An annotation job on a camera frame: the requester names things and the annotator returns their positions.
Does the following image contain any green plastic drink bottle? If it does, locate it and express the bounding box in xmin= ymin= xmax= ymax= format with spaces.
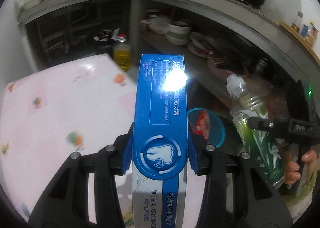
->
xmin=226 ymin=74 xmax=284 ymax=188

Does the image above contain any blue plastic trash basket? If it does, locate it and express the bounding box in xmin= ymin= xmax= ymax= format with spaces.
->
xmin=188 ymin=108 xmax=226 ymax=148

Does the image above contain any blue toothpaste box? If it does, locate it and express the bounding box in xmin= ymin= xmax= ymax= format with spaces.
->
xmin=132 ymin=54 xmax=188 ymax=227

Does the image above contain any red cartoon snack packet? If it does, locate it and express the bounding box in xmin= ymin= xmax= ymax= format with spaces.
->
xmin=195 ymin=109 xmax=211 ymax=141

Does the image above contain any person's right hand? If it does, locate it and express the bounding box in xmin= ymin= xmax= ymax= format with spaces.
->
xmin=281 ymin=149 xmax=318 ymax=186

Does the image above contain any wooden cutting board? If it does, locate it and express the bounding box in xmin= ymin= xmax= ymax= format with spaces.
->
xmin=279 ymin=21 xmax=320 ymax=65

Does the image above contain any pink patterned tablecloth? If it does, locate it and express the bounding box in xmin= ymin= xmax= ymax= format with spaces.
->
xmin=1 ymin=54 xmax=204 ymax=227

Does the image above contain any pink plastic basin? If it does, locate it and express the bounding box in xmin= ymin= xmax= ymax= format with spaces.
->
xmin=207 ymin=59 xmax=243 ymax=82

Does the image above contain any stack of plates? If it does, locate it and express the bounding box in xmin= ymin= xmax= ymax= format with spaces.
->
xmin=187 ymin=32 xmax=214 ymax=59

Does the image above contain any cooking oil bottle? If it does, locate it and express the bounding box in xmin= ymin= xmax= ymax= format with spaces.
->
xmin=113 ymin=34 xmax=132 ymax=72

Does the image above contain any stack of white bowls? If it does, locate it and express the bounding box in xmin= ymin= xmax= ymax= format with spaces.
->
xmin=167 ymin=20 xmax=191 ymax=46

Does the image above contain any dark clay jar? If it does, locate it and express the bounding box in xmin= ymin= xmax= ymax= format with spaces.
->
xmin=93 ymin=29 xmax=114 ymax=54

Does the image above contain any white plastic bag on shelf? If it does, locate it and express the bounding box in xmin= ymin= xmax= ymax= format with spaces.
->
xmin=140 ymin=15 xmax=170 ymax=35

